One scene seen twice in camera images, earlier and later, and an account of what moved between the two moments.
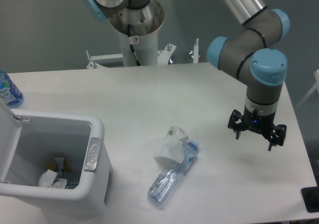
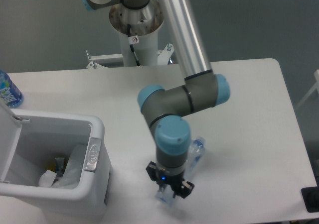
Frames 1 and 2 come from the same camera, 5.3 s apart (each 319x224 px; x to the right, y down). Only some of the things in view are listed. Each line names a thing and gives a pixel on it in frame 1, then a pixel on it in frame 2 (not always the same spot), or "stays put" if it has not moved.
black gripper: x=262 y=123 to x=174 y=180
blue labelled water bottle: x=10 y=94 stays put
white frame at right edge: x=316 y=86 stays put
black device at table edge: x=310 y=197 stays put
